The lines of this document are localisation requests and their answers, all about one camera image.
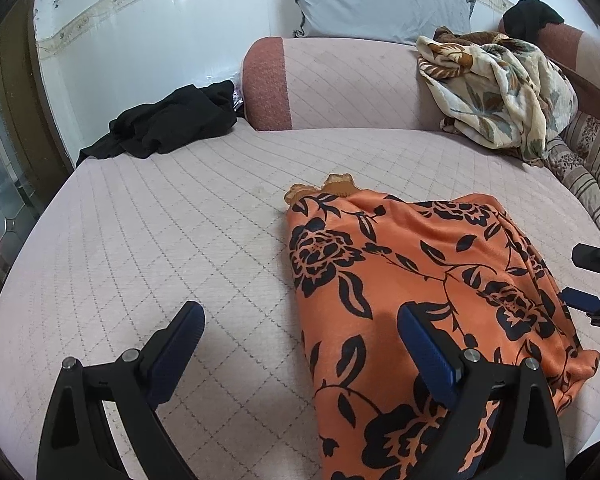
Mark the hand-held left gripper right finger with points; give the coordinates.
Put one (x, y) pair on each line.
(427, 350)

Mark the orange black floral garment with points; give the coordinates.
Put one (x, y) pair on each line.
(405, 260)

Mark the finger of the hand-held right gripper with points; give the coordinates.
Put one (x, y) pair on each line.
(585, 302)
(597, 259)

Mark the cream floral blanket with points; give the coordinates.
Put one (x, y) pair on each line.
(505, 90)

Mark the grey pillow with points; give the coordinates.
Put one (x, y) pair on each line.
(380, 0)

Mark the small black cloth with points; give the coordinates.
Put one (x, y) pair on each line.
(530, 17)

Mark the wooden door with leaded glass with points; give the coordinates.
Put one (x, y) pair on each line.
(10, 160)

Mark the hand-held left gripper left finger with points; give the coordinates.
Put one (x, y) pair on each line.
(180, 345)

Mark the pink quilted sofa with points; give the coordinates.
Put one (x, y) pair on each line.
(155, 235)

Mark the striped floral cushion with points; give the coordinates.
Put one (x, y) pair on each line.
(590, 160)

